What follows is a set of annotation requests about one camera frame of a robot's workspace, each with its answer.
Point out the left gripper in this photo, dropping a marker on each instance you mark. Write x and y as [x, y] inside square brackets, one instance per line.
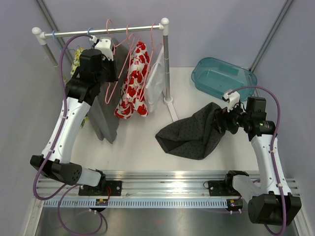
[113, 77]

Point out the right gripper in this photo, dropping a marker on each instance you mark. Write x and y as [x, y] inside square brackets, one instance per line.
[226, 115]

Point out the dark dotted skirt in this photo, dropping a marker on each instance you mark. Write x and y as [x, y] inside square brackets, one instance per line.
[193, 137]

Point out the white skirt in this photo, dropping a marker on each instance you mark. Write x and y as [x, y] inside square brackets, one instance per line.
[155, 83]

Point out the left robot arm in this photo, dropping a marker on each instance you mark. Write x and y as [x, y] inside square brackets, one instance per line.
[81, 90]

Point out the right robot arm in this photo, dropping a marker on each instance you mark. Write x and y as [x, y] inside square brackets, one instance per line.
[272, 202]

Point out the red floral white garment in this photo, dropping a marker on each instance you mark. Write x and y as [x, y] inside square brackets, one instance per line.
[125, 110]

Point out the lemon print garment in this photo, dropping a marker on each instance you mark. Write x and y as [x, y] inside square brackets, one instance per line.
[75, 64]

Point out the grey garment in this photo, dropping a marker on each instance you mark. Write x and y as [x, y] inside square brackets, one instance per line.
[101, 114]

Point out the teal plastic bin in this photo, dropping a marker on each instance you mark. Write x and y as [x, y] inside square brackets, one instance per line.
[215, 77]

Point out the metal clothes rack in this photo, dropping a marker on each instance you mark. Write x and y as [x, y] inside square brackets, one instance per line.
[162, 26]

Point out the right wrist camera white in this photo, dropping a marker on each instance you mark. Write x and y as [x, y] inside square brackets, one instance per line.
[232, 98]

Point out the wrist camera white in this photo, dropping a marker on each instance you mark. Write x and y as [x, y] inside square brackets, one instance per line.
[105, 45]
[232, 98]

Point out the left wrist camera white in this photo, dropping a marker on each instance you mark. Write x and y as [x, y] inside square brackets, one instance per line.
[105, 45]

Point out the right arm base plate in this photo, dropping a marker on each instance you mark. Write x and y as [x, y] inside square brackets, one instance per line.
[219, 188]

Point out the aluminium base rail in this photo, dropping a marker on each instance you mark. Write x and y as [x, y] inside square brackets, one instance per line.
[164, 184]

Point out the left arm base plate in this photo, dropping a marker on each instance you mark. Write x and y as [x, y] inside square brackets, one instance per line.
[112, 188]

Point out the slotted cable duct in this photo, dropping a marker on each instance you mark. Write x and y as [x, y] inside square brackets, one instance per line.
[138, 203]

